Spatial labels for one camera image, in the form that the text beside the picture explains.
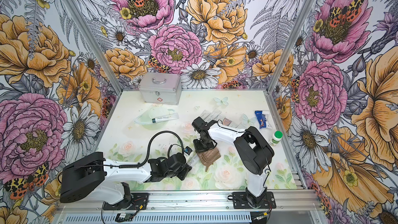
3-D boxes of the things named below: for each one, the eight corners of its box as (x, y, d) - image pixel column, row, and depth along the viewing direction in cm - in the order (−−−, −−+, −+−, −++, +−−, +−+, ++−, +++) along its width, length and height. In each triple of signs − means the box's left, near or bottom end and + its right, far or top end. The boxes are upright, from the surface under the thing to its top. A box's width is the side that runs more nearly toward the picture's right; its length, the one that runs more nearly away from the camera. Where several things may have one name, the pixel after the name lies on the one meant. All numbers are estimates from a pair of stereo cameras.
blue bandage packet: (259, 128, 102) (260, 126, 99) (255, 113, 110) (256, 110, 107) (267, 128, 102) (268, 126, 99) (262, 113, 110) (264, 110, 107)
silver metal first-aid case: (144, 105, 115) (136, 89, 102) (149, 87, 128) (143, 70, 115) (179, 105, 115) (176, 89, 102) (181, 87, 128) (179, 70, 115)
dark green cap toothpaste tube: (153, 123, 105) (152, 121, 103) (153, 120, 107) (151, 117, 105) (179, 118, 108) (179, 115, 106) (179, 115, 110) (178, 112, 108)
